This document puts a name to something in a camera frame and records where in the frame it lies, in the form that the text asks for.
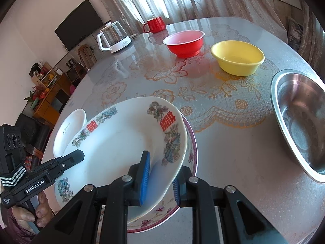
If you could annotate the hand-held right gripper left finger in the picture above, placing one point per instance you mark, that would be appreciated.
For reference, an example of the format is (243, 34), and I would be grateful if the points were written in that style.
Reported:
(144, 180)

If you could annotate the wooden chair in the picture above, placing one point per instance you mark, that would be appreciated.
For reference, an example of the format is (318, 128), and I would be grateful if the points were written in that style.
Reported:
(87, 56)

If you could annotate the dark bundle by wall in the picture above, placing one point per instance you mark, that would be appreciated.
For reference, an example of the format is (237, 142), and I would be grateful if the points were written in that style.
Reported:
(295, 34)

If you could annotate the floral lace table cover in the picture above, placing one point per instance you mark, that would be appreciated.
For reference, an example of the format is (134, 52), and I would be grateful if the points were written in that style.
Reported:
(228, 132)

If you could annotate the black armchair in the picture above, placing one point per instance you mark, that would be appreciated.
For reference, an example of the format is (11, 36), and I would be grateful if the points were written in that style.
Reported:
(30, 129)

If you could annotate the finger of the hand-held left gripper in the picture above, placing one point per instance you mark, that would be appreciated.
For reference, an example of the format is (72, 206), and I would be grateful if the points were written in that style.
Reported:
(68, 160)

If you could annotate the stainless steel basin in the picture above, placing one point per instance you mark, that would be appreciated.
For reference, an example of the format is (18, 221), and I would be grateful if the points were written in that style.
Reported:
(297, 122)

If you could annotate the red flower bunch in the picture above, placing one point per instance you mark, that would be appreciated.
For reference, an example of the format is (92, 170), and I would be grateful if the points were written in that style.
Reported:
(31, 94)

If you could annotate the red plastic bowl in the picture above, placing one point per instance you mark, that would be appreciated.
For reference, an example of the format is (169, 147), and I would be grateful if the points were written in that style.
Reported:
(182, 43)

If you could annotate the white plate with colourful print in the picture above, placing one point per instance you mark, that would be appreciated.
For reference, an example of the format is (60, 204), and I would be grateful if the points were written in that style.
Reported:
(114, 144)

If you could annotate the small plain white dish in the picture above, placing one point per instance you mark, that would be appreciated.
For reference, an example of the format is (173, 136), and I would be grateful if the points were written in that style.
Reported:
(68, 129)

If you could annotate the wooden cabinet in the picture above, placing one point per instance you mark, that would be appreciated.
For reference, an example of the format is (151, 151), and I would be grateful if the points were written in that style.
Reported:
(48, 106)

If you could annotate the person's left hand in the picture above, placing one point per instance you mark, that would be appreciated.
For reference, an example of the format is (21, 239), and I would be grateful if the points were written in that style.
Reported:
(45, 208)

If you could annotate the red mug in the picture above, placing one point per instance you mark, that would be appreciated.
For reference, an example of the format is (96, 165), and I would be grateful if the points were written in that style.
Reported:
(155, 25)

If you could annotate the white power plug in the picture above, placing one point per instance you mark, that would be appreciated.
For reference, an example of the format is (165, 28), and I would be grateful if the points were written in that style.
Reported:
(133, 36)

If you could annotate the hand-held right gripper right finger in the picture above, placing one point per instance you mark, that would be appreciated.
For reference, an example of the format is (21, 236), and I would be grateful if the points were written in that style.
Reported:
(176, 192)

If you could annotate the yellow plastic bowl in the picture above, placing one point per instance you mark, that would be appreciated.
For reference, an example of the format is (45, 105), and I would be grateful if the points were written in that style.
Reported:
(236, 56)

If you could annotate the small dark appliance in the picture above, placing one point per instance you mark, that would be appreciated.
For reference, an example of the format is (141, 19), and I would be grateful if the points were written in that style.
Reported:
(73, 74)

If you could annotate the pink-rimmed floral plate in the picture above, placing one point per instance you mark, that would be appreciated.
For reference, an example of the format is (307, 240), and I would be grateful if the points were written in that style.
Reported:
(190, 155)

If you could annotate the white glass electric kettle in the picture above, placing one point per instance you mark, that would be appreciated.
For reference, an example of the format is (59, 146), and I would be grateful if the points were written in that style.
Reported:
(114, 38)

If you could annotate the black flat television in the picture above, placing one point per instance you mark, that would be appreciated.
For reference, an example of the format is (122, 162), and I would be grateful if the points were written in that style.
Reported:
(78, 24)

